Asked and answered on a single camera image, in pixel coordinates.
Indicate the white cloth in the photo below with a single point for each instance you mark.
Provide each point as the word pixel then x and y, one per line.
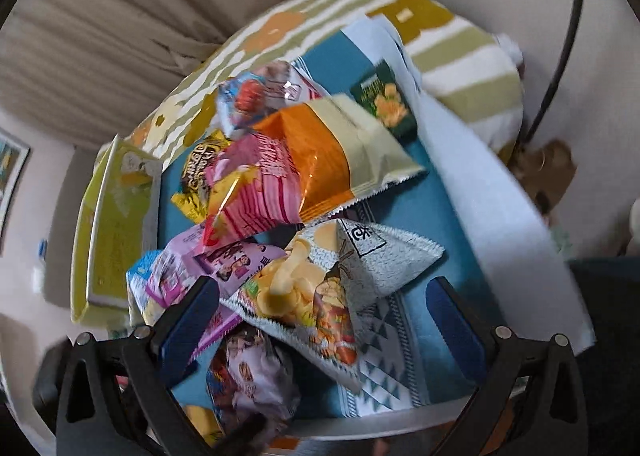
pixel 509 50

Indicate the purple snack packet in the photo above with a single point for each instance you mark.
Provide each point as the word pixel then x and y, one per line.
pixel 235 261

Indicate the grey chips bag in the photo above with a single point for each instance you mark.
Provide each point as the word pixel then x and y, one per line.
pixel 310 286

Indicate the teal patterned blanket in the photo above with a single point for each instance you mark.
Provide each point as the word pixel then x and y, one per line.
pixel 425 201

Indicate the small green snack packet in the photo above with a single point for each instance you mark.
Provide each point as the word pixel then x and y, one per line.
pixel 385 101

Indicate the orange and cream snack bag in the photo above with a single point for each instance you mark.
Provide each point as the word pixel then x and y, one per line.
pixel 310 156

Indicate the framed wall picture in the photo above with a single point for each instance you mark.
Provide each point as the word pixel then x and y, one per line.
pixel 10 176

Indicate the floral striped blanket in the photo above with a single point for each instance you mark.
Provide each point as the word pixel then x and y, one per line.
pixel 450 61

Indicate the lilac cookie bag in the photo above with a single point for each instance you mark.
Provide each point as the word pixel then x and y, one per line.
pixel 260 381

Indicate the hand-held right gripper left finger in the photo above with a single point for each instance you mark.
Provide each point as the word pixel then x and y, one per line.
pixel 192 318

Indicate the blue and white snack packet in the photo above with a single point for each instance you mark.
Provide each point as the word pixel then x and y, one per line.
pixel 141 281

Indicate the beige curtain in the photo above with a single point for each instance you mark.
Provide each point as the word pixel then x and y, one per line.
pixel 125 11

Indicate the white red and blue snack bag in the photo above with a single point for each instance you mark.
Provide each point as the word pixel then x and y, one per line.
pixel 245 96

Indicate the yellow snack packet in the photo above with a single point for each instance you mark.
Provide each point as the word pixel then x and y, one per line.
pixel 200 423

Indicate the magenta snack packet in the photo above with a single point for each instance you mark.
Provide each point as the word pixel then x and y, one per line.
pixel 216 332

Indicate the green cardboard box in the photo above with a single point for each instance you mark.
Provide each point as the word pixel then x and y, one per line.
pixel 112 236

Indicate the dark blue cloth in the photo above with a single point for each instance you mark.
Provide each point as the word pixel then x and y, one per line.
pixel 610 296

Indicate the yellow and brown snack bag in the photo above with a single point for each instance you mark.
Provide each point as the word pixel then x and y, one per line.
pixel 195 179

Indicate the small blue wall object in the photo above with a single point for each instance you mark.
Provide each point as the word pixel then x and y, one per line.
pixel 42 247

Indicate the pink striped snack bag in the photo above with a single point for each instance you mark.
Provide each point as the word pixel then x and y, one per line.
pixel 260 196

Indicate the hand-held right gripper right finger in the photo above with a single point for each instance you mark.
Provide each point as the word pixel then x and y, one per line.
pixel 452 326

